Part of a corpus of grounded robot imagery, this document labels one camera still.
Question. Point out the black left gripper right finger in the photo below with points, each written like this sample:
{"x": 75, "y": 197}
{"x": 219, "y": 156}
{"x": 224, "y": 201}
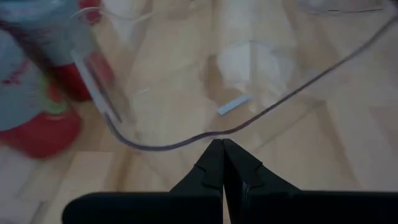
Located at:
{"x": 311, "y": 208}

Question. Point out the white and red soda can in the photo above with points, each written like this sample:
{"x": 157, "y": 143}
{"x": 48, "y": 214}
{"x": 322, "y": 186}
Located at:
{"x": 73, "y": 82}
{"x": 18, "y": 93}

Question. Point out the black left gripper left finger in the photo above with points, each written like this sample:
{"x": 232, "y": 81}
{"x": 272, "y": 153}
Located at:
{"x": 155, "y": 208}

